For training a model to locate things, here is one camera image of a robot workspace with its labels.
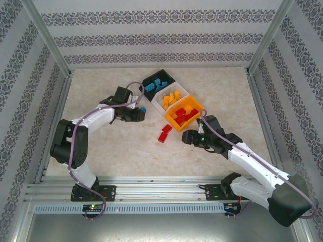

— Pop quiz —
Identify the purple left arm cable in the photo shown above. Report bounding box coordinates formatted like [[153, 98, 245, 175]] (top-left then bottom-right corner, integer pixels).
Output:
[[67, 82, 146, 222]]

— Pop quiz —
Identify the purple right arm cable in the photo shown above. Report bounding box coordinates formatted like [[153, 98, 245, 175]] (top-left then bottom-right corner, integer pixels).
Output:
[[200, 108, 318, 219]]

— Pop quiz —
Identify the aluminium mounting rail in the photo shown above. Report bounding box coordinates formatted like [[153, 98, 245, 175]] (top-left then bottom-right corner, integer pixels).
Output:
[[24, 176, 298, 202]]

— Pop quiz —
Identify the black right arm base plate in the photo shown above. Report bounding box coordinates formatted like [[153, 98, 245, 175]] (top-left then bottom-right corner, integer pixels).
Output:
[[204, 184, 243, 202]]

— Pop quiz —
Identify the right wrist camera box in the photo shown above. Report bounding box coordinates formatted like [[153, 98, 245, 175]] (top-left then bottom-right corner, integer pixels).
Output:
[[198, 115, 223, 134]]

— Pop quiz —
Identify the aluminium side rail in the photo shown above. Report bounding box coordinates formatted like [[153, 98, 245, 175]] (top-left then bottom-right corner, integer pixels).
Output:
[[34, 72, 74, 184]]

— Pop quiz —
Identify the white plastic bin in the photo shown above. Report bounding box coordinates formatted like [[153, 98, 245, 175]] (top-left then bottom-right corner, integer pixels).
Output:
[[150, 83, 190, 118]]

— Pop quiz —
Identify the black plastic bin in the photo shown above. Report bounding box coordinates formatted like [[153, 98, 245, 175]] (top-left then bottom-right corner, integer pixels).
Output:
[[139, 69, 177, 103]]

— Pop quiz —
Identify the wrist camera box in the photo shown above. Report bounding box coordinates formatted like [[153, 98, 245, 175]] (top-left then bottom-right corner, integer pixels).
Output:
[[115, 86, 139, 109], [198, 115, 223, 134]]

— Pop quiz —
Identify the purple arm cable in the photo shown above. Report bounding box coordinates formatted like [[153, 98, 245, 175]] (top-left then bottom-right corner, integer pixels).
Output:
[[200, 108, 318, 219], [67, 82, 146, 222]]

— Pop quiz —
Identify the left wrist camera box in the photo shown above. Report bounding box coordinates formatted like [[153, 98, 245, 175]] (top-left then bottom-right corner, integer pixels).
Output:
[[115, 86, 139, 109]]

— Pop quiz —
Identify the yellow plastic bin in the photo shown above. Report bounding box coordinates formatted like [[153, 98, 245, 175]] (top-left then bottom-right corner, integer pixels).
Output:
[[164, 95, 205, 133]]

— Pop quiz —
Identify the aluminium frame post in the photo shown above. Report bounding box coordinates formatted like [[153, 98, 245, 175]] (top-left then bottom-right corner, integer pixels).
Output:
[[246, 0, 295, 75], [19, 0, 74, 78]]

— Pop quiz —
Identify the slotted grey cable duct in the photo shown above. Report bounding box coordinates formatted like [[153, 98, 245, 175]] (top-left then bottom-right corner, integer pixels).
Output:
[[34, 203, 225, 214]]

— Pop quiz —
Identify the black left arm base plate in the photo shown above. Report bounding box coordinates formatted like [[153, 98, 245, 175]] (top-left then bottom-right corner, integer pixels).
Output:
[[70, 185, 117, 202]]

